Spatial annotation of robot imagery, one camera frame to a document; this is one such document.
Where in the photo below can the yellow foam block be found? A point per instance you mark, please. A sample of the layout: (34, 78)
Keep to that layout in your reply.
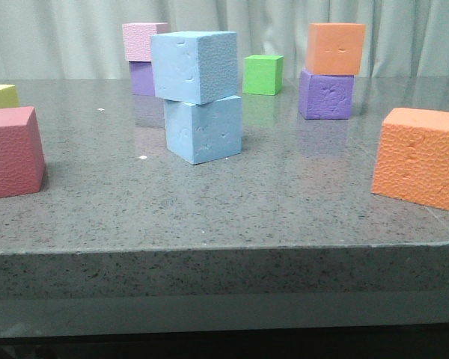
(8, 96)

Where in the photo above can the light blue foam block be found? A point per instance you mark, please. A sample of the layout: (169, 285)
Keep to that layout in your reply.
(203, 133)
(195, 66)

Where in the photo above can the large red foam block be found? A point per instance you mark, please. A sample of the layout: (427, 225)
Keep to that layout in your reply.
(22, 163)

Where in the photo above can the green foam block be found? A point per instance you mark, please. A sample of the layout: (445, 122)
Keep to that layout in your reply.
(263, 74)

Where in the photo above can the purple foam block under orange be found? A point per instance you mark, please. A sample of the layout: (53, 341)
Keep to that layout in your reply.
(324, 97)

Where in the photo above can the large orange foam block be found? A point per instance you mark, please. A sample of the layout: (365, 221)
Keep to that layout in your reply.
(412, 162)

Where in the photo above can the purple foam block under pink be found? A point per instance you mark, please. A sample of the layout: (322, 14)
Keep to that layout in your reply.
(141, 74)

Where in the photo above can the grey-green curtain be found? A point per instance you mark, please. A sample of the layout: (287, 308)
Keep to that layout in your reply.
(83, 39)

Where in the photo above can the orange foam block on purple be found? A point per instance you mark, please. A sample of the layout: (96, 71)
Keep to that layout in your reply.
(335, 49)

